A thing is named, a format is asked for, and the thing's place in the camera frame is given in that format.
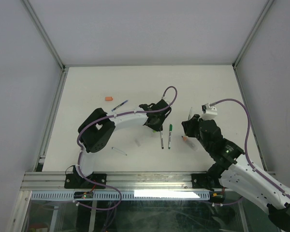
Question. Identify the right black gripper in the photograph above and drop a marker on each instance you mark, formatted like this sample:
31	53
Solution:
189	125

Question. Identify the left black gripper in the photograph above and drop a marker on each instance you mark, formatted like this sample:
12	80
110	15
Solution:
157	128

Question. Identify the silver green tip pen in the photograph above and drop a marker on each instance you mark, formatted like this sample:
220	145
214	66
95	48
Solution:
190	114

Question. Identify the white black end pen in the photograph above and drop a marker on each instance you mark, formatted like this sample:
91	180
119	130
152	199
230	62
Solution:
161	139

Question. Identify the white green end pen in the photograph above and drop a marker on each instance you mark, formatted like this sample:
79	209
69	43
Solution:
169	139

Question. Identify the dark blue barrel pen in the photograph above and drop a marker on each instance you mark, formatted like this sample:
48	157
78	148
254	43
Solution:
121	104

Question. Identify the white blue end pen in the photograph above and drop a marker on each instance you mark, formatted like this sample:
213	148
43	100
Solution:
119	151

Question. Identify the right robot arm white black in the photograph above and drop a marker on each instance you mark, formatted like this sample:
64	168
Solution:
232	170

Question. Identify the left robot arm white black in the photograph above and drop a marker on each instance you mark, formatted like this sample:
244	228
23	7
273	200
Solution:
95	132

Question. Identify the clear pen cap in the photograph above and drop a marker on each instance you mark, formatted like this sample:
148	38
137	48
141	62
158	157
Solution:
137	142

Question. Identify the orange tip marker clear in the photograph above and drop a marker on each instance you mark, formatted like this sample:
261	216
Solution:
189	142

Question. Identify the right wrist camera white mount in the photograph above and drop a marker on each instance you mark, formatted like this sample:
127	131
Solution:
209	112

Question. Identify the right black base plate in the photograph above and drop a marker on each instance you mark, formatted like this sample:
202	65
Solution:
200	181

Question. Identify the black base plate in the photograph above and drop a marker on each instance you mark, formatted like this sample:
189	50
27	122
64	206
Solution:
75	181
200	181

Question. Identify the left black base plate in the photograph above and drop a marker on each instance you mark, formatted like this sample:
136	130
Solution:
75	181

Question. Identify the aluminium mounting rail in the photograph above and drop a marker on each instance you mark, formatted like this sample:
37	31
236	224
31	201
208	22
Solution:
123	181

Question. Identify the white slotted cable duct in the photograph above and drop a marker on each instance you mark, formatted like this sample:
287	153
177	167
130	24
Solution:
134	195

